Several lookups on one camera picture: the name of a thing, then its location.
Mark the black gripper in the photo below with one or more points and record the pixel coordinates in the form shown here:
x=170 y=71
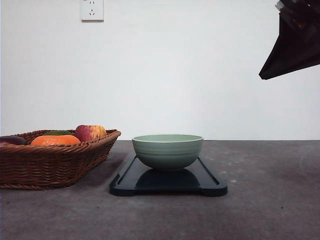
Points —
x=298 y=44

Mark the green ceramic bowl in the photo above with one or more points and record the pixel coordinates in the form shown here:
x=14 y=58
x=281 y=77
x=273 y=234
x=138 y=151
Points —
x=167 y=151

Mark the brown wicker basket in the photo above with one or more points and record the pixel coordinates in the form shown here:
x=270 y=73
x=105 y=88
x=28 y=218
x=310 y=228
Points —
x=49 y=167

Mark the dark teal rectangular tray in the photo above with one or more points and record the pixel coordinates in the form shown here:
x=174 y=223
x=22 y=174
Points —
x=197 y=178

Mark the red yellow apple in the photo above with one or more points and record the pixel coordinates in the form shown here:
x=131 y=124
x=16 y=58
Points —
x=88 y=133

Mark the green avocado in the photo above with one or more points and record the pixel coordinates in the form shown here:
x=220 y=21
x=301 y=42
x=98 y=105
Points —
x=58 y=132

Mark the orange fruit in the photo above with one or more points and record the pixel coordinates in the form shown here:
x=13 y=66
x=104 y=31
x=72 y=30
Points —
x=56 y=140

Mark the left white wall socket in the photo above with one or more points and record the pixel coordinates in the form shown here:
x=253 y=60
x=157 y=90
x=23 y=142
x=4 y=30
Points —
x=92 y=11

